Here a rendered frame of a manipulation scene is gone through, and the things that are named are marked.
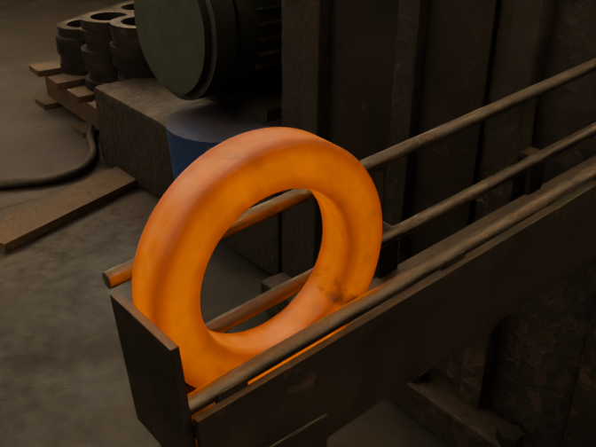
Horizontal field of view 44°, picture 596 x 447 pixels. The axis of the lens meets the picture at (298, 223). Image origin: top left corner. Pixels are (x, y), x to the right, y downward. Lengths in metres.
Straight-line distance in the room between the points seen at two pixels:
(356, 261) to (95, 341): 1.11
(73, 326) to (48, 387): 0.19
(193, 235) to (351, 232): 0.13
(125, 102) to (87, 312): 0.71
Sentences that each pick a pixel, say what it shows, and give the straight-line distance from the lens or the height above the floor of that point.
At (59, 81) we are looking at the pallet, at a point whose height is 0.14.
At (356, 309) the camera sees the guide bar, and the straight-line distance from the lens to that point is 0.52.
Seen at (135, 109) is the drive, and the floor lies 0.24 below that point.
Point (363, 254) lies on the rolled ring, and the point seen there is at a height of 0.66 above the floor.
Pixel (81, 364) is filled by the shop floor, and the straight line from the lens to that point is 1.54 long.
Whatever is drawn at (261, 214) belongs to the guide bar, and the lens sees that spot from 0.54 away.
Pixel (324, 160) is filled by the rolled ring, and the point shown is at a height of 0.74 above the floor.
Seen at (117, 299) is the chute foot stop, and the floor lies 0.67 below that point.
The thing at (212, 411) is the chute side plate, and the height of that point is 0.62.
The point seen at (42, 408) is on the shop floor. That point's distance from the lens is 1.46.
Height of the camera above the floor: 0.93
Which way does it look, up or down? 28 degrees down
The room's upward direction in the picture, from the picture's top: 1 degrees clockwise
